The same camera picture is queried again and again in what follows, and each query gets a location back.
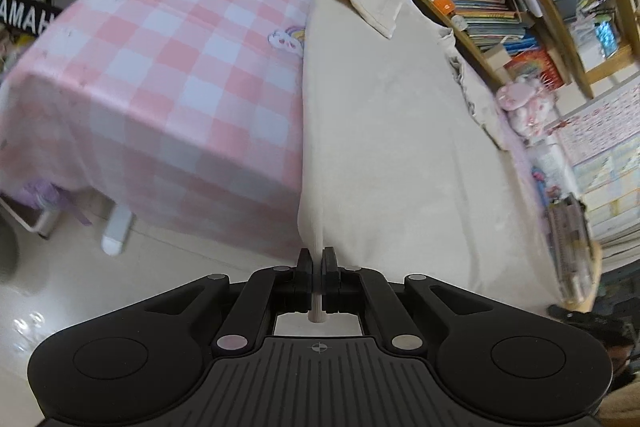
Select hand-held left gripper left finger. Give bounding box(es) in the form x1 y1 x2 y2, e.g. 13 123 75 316
142 247 313 355

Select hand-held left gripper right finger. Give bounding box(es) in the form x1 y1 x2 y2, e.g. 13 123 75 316
322 246 496 353

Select cream printed t-shirt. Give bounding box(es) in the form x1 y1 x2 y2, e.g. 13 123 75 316
296 0 568 325

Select white table leg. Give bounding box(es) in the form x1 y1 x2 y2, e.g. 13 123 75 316
101 201 136 256

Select stack of spiral notebooks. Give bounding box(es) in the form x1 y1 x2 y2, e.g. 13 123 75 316
542 193 603 308

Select pink checked tablecloth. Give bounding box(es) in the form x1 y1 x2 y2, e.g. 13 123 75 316
0 0 553 280

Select pink white plush toy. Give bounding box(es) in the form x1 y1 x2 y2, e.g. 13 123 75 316
495 76 557 138

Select cream pen holder box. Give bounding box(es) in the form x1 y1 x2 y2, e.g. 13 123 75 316
481 44 512 72

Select purple cloth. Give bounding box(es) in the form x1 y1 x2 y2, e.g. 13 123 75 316
7 179 93 228

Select red firework print book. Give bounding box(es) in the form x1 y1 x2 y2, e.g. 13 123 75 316
504 48 568 90

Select wooden bookshelf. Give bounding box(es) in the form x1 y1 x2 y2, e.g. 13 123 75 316
345 0 640 108

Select holographic card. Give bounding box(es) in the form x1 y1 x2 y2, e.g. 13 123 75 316
591 21 619 58

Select wall poster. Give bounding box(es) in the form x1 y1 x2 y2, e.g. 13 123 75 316
547 89 640 258

